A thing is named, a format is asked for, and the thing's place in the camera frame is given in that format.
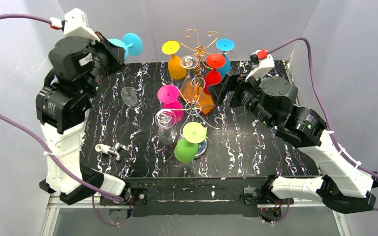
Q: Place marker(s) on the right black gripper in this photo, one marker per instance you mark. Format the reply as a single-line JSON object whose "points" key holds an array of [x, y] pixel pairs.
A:
{"points": [[232, 90]]}

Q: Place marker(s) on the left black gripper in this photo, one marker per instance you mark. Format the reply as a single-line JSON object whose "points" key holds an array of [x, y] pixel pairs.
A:
{"points": [[111, 47]]}

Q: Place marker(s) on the teal blue wine glass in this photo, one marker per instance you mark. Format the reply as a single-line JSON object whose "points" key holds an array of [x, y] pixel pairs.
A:
{"points": [[131, 42]]}

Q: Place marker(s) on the clear patterned wine glass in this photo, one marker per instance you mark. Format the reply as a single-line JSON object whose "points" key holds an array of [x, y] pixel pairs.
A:
{"points": [[129, 97]]}

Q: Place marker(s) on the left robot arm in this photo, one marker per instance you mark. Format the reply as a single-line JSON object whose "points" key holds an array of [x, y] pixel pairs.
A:
{"points": [[79, 66]]}

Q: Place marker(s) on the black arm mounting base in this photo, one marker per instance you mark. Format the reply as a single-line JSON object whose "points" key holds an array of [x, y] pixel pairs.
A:
{"points": [[203, 196]]}

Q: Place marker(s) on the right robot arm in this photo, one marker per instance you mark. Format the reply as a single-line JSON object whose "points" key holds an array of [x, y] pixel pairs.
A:
{"points": [[342, 188]]}

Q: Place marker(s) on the orange wooden rack base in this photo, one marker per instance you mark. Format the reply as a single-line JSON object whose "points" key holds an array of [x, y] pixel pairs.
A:
{"points": [[194, 92]]}

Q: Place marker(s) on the red wine glass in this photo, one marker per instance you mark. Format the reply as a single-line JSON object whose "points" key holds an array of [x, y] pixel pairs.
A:
{"points": [[213, 77]]}

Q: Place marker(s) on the clear wine glass rear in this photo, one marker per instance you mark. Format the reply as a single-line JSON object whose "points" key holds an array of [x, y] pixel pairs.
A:
{"points": [[188, 62]]}

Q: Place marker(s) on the yellow orange wine glass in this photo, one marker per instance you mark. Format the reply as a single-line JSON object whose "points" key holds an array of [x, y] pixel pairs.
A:
{"points": [[176, 71]]}

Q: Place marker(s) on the blue wine glass rear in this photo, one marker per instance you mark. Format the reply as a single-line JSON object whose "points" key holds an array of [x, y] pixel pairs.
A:
{"points": [[226, 46]]}

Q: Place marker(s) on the pink wine glass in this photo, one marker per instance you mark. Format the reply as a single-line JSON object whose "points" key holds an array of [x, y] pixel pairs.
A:
{"points": [[168, 95]]}

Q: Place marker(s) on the clear wine glass front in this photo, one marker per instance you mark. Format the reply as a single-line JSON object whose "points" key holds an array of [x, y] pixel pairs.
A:
{"points": [[166, 120]]}

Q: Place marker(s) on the green wine glass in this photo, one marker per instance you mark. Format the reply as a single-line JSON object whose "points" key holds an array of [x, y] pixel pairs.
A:
{"points": [[193, 133]]}

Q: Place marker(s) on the chrome faucet tap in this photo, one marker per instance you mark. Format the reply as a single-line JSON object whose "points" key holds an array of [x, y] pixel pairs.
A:
{"points": [[114, 151]]}

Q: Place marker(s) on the silver wire glass rack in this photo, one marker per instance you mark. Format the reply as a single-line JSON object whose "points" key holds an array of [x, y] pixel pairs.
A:
{"points": [[190, 112]]}

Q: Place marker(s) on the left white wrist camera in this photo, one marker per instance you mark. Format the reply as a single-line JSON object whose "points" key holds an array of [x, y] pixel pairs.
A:
{"points": [[75, 24]]}

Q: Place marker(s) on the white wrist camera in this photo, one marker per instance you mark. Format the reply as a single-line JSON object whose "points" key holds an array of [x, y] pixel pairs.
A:
{"points": [[75, 24], [262, 64]]}

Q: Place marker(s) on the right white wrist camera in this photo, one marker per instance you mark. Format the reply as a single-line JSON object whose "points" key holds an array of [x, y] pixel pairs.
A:
{"points": [[262, 64]]}

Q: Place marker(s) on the gold wire glass rack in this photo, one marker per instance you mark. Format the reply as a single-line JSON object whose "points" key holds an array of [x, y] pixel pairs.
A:
{"points": [[200, 51]]}

